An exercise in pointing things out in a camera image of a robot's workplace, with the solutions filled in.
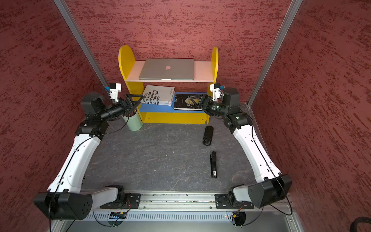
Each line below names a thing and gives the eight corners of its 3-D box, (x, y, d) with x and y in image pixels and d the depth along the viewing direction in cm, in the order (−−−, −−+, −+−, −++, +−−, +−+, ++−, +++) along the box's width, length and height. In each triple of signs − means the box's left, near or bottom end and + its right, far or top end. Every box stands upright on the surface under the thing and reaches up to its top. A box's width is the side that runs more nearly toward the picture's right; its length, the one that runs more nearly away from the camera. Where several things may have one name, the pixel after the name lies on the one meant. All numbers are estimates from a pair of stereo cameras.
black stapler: (211, 178, 84) (212, 175, 80) (209, 154, 93) (210, 151, 89) (217, 178, 84) (218, 175, 80) (214, 154, 93) (215, 151, 89)
